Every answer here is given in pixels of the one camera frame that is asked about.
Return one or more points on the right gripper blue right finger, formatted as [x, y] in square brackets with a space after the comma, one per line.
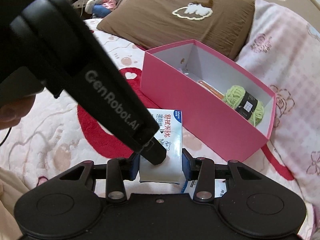
[203, 170]

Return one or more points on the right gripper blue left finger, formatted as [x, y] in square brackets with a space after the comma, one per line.
[117, 171]

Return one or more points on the blue white tissue pack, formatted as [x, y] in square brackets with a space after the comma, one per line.
[191, 186]

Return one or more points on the small white wet wipes pack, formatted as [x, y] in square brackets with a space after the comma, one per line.
[170, 137]

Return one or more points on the green yarn ball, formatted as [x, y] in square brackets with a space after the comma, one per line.
[245, 104]

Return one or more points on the clear plastic floss pick box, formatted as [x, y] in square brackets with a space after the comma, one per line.
[211, 89]

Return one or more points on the purple plush toy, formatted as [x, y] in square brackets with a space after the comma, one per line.
[183, 70]

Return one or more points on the pink fuzzy sleeve forearm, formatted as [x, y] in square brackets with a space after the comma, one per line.
[12, 188]

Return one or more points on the person left hand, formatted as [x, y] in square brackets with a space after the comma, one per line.
[12, 113]

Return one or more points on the pink cardboard box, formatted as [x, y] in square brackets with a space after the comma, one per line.
[211, 120]

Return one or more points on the brown pillow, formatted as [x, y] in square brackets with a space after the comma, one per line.
[220, 24]

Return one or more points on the pink checked pillow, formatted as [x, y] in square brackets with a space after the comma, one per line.
[282, 51]

